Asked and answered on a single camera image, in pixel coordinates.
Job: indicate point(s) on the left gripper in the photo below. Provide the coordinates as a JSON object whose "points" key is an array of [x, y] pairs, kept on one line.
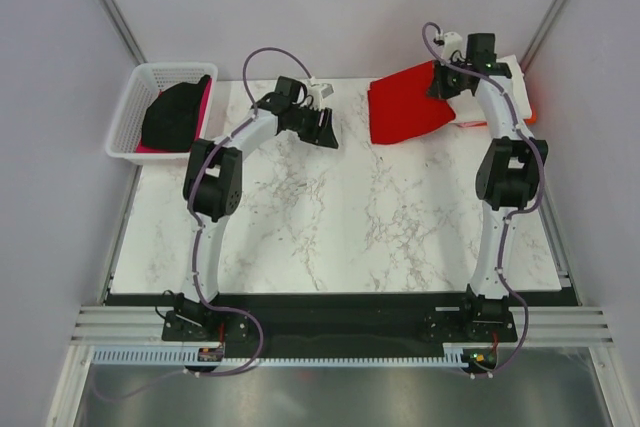
{"points": [[324, 136]]}

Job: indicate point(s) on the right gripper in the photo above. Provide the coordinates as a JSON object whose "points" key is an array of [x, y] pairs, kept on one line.
{"points": [[438, 89]]}

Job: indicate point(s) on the red t-shirt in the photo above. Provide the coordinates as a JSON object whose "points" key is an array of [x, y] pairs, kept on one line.
{"points": [[399, 108]]}

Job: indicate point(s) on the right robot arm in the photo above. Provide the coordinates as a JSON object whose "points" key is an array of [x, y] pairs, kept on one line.
{"points": [[509, 182]]}

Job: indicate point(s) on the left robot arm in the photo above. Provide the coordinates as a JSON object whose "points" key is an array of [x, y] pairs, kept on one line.
{"points": [[213, 189]]}

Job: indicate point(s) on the folded white t-shirt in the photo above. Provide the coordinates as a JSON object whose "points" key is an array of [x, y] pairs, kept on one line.
{"points": [[468, 112]]}

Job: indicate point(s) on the pink t-shirt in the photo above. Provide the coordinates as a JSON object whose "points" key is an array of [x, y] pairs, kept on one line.
{"points": [[202, 107]]}

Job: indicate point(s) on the black t-shirt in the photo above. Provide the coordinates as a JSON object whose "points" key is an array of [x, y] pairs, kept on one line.
{"points": [[172, 117]]}

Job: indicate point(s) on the white plastic basket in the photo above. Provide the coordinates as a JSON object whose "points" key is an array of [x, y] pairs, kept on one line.
{"points": [[147, 81]]}

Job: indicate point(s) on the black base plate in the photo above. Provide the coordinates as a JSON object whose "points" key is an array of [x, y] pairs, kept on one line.
{"points": [[339, 325]]}

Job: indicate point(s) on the white slotted cable duct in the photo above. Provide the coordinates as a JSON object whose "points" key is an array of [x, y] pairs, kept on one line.
{"points": [[192, 356]]}

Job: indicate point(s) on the aluminium rail frame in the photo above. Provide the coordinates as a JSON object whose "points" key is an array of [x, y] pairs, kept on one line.
{"points": [[559, 372]]}

